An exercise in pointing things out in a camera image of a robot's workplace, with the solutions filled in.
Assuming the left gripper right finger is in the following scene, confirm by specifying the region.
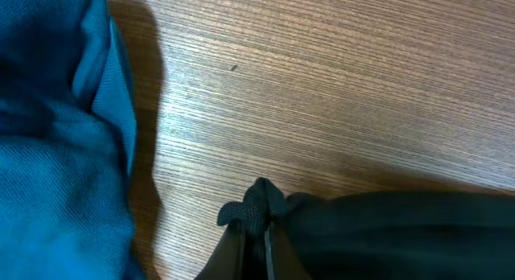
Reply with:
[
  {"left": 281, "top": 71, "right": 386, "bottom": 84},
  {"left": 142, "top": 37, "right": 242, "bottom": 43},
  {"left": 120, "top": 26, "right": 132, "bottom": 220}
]
[{"left": 265, "top": 223, "right": 312, "bottom": 280}]

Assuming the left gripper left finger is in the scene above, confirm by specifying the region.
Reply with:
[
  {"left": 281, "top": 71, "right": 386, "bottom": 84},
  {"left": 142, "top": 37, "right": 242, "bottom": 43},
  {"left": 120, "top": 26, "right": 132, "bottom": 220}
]
[{"left": 195, "top": 223, "right": 266, "bottom": 280}]

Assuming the black polo shirt with logo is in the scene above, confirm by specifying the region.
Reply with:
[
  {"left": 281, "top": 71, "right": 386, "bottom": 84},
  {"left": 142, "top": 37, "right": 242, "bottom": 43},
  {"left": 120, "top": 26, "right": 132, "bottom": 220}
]
[{"left": 217, "top": 178, "right": 514, "bottom": 280}]

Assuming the blue crumpled shirt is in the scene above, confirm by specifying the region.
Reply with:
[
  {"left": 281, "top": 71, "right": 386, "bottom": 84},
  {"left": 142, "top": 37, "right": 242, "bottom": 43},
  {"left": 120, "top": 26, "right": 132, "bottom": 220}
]
[{"left": 1, "top": 0, "right": 143, "bottom": 279}]

